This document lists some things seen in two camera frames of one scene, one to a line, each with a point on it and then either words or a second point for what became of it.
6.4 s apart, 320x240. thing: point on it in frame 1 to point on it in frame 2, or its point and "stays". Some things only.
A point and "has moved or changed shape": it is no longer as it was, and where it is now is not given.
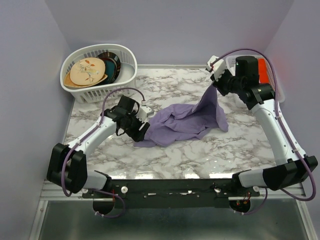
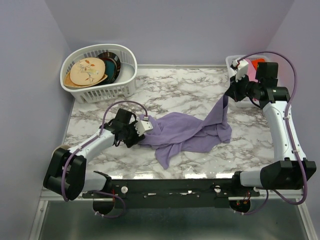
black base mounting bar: x=173 y=193 stays
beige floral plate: x=87 y=71 stays
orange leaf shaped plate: x=68 y=82 stays
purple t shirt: x=178 y=123 has moved or changed shape
